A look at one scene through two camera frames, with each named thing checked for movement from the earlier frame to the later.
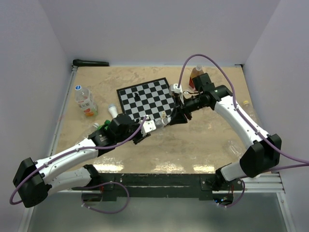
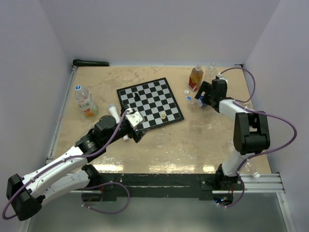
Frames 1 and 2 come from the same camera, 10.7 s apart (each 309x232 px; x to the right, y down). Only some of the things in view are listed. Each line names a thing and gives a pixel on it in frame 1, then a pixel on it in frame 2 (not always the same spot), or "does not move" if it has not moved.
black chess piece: x=136 y=97 does not move
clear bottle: x=161 y=123 -> x=211 y=73
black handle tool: x=77 y=62 does not move
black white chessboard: x=153 y=99 does not move
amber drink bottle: x=195 y=72 does not move
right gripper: x=178 y=116 -> x=205 y=87
